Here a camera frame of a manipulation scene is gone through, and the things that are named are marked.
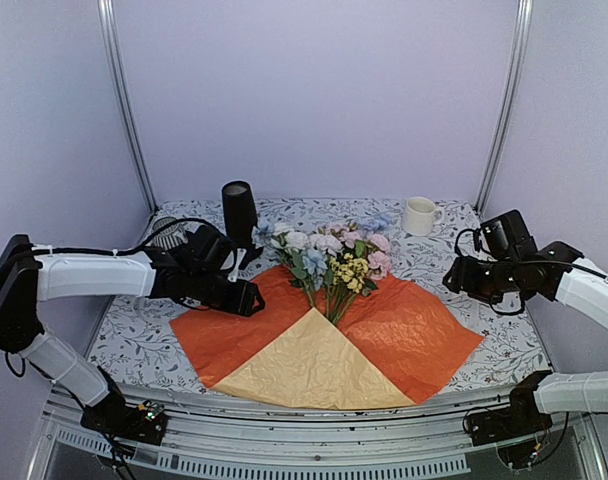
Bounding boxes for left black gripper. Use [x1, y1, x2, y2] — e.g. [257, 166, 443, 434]
[190, 269, 266, 318]

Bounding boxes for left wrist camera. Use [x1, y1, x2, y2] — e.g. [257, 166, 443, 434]
[223, 246, 263, 282]

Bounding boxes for aluminium frame post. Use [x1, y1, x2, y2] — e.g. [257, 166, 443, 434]
[97, 0, 158, 213]
[474, 0, 533, 216]

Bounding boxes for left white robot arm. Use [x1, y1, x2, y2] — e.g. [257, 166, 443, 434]
[0, 224, 265, 434]

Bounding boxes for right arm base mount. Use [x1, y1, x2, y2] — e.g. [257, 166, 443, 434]
[463, 370, 553, 446]

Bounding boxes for floral patterned tablecloth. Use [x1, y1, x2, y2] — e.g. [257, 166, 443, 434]
[88, 198, 549, 395]

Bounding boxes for orange yellow wrapping paper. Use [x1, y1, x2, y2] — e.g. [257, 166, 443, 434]
[170, 267, 483, 410]

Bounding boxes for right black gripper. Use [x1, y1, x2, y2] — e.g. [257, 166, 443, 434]
[444, 255, 521, 304]

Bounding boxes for aluminium front rail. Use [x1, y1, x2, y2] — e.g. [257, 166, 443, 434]
[29, 386, 607, 479]

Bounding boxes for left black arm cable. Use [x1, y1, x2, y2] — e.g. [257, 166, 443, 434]
[0, 218, 210, 379]

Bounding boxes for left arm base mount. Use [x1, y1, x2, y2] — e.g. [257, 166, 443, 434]
[80, 369, 168, 446]

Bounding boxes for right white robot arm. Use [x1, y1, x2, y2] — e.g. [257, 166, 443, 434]
[443, 210, 608, 436]

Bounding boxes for right aluminium frame post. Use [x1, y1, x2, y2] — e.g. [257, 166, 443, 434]
[474, 0, 533, 216]

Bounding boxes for striped ceramic cup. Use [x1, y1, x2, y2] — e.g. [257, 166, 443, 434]
[150, 217, 187, 250]

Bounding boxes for left aluminium frame post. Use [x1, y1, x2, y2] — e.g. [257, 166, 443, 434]
[97, 0, 158, 213]

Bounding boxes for white ceramic mug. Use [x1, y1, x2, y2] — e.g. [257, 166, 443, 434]
[401, 197, 445, 237]

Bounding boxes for tall black vase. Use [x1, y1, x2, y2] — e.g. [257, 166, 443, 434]
[221, 180, 258, 250]

